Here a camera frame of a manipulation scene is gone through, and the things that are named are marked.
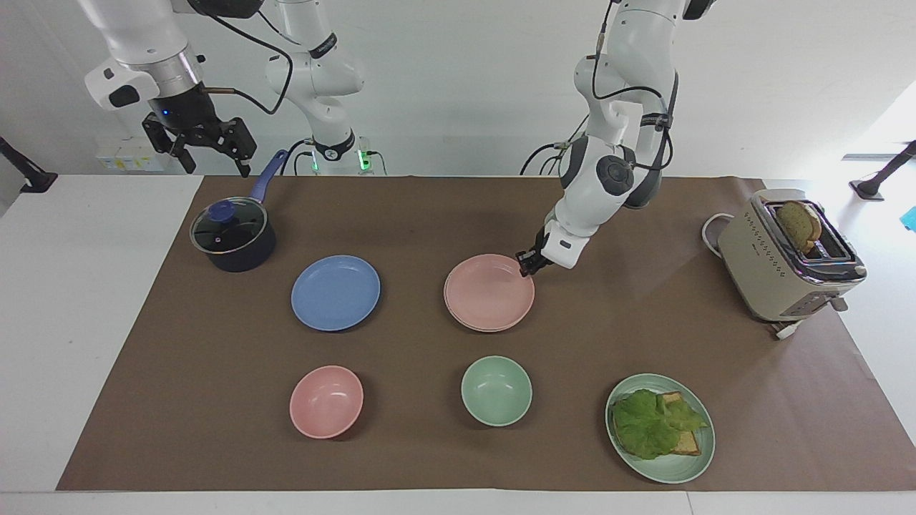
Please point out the green lettuce leaf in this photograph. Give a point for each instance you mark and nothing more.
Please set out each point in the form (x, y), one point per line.
(647, 425)

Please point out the cyan object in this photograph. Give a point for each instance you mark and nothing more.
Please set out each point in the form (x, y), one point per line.
(910, 219)

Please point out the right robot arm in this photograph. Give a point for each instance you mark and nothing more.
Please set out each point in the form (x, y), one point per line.
(143, 36)

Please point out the glass lid with blue knob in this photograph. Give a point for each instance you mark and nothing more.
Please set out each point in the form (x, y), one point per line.
(229, 227)

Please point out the black stand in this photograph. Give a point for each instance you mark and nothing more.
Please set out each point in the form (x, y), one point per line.
(28, 175)
(884, 175)

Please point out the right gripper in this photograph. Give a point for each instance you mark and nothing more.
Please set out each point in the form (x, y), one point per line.
(187, 114)

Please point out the green bowl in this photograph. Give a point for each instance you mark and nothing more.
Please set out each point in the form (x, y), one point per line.
(496, 390)

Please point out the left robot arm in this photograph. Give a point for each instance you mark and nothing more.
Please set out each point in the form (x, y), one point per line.
(630, 57)

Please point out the pink bowl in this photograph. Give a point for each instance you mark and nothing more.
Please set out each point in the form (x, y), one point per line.
(325, 402)

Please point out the beige toaster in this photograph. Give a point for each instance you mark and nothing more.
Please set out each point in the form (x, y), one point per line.
(758, 275)

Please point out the beige plate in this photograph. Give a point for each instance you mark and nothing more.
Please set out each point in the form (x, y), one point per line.
(465, 325)

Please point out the brown bread slice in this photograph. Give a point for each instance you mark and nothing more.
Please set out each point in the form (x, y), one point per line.
(798, 223)

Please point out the dark blue saucepan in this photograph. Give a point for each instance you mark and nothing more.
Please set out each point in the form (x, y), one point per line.
(243, 254)

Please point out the white wall socket strip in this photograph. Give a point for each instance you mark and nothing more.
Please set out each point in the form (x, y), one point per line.
(129, 159)

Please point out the green plate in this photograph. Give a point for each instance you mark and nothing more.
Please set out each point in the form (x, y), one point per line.
(673, 468)

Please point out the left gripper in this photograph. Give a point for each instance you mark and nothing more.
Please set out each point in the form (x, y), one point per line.
(542, 250)

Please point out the toast slice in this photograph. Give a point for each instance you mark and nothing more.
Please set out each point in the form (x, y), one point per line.
(688, 443)

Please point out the pink plate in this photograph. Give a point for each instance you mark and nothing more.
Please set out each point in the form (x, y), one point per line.
(486, 290)

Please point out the blue plate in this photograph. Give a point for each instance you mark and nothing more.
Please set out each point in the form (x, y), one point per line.
(335, 293)

